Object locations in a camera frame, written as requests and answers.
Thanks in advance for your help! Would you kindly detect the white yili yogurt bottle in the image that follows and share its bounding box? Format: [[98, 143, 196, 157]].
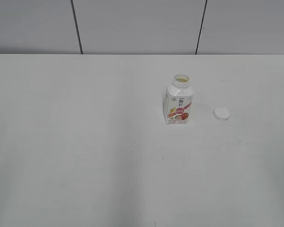
[[164, 74, 194, 124]]

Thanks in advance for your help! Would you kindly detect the white bottle cap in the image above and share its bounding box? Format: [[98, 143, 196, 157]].
[[213, 107, 230, 121]]

